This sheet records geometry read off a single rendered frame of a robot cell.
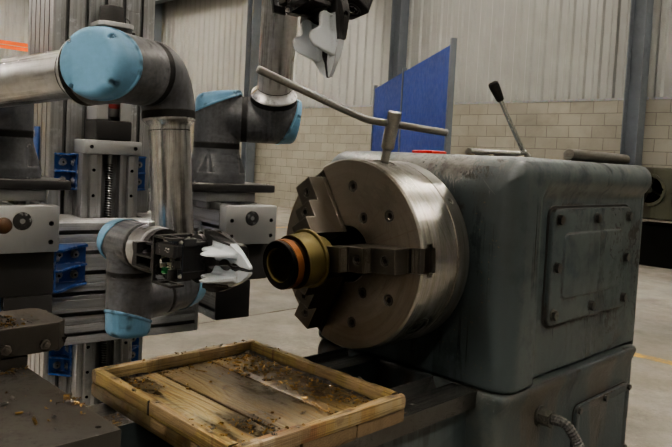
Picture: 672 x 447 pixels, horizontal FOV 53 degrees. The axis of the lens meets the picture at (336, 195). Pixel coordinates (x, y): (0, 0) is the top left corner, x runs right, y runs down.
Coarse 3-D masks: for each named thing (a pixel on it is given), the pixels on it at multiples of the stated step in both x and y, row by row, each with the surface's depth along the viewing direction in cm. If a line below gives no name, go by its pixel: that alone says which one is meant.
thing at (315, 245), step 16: (288, 240) 102; (304, 240) 102; (320, 240) 103; (272, 256) 105; (288, 256) 100; (304, 256) 101; (320, 256) 102; (272, 272) 104; (288, 272) 106; (304, 272) 101; (320, 272) 102; (288, 288) 102
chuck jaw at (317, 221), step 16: (320, 176) 117; (304, 192) 114; (320, 192) 113; (304, 208) 111; (320, 208) 111; (336, 208) 113; (304, 224) 108; (320, 224) 109; (336, 224) 111; (336, 240) 116
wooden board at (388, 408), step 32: (192, 352) 112; (224, 352) 116; (256, 352) 119; (288, 352) 115; (96, 384) 100; (128, 384) 95; (160, 384) 102; (192, 384) 102; (224, 384) 103; (256, 384) 104; (320, 384) 105; (352, 384) 102; (128, 416) 93; (160, 416) 87; (192, 416) 90; (224, 416) 90; (256, 416) 91; (288, 416) 92; (320, 416) 92; (352, 416) 89; (384, 416) 94
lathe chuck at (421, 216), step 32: (352, 160) 111; (352, 192) 111; (384, 192) 106; (416, 192) 106; (288, 224) 123; (352, 224) 111; (384, 224) 106; (416, 224) 102; (448, 224) 107; (448, 256) 106; (352, 288) 111; (384, 288) 106; (416, 288) 102; (448, 288) 107; (352, 320) 112; (384, 320) 106; (416, 320) 105
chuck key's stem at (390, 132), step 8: (392, 112) 109; (400, 112) 110; (392, 120) 110; (392, 128) 110; (384, 136) 111; (392, 136) 110; (384, 144) 111; (392, 144) 111; (384, 152) 111; (384, 160) 111
